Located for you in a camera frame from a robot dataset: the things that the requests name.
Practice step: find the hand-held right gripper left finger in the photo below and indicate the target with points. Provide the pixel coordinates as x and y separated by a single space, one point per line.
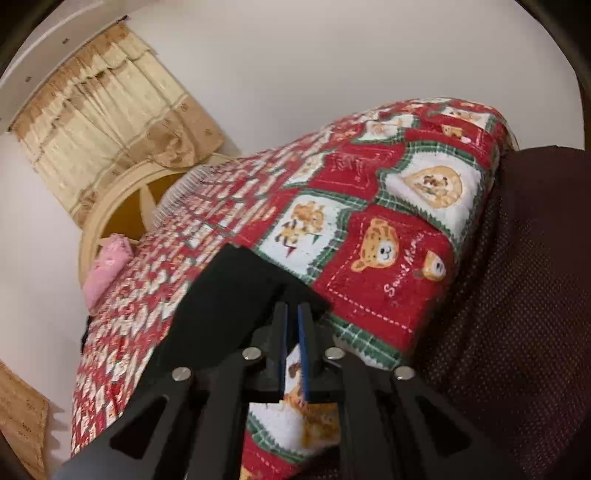
284 337

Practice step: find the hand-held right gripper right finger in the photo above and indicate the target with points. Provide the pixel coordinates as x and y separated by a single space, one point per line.
303 350

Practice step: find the black pants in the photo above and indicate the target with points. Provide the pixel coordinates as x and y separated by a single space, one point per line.
231 295

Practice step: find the red bear printed blanket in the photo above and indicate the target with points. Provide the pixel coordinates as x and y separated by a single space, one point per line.
369 295

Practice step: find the pink pillow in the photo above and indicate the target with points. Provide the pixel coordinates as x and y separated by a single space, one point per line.
108 267

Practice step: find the black object beside bed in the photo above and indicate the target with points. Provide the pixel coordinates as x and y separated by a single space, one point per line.
86 334

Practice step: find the dark brown dotted cloth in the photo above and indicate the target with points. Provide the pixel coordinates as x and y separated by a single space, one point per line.
517 286

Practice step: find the cream arched headboard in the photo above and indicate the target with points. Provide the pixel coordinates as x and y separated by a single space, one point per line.
117 187

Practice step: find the beige window curtain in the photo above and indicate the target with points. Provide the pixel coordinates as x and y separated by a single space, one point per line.
92 120

